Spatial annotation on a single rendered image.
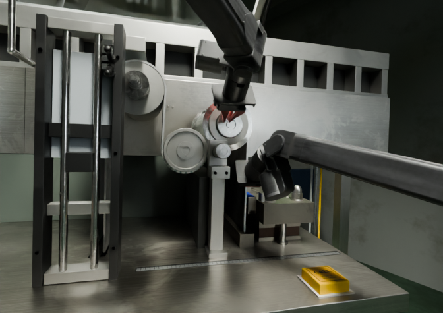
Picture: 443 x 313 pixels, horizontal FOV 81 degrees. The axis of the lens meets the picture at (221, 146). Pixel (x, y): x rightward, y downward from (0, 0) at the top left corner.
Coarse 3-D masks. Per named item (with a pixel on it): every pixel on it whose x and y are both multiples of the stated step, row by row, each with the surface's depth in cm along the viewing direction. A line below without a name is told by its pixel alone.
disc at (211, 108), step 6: (210, 108) 73; (246, 108) 75; (204, 114) 73; (210, 114) 73; (246, 114) 75; (204, 120) 73; (204, 126) 73; (204, 132) 73; (210, 138) 73; (246, 138) 76; (234, 144) 75; (240, 144) 75
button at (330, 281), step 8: (304, 272) 57; (312, 272) 56; (320, 272) 56; (328, 272) 56; (336, 272) 57; (312, 280) 54; (320, 280) 53; (328, 280) 53; (336, 280) 53; (344, 280) 53; (312, 288) 54; (320, 288) 52; (328, 288) 52; (336, 288) 52; (344, 288) 53
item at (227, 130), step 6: (216, 120) 73; (222, 120) 72; (234, 120) 73; (240, 120) 73; (216, 126) 72; (222, 126) 72; (228, 126) 72; (234, 126) 73; (240, 126) 73; (222, 132) 72; (228, 132) 72; (234, 132) 73
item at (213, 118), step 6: (216, 108) 72; (216, 114) 72; (210, 120) 72; (246, 120) 74; (210, 126) 72; (246, 126) 74; (210, 132) 73; (216, 132) 72; (240, 132) 74; (246, 132) 75; (216, 138) 72; (222, 138) 73; (228, 138) 73; (234, 138) 74; (240, 138) 74; (228, 144) 73
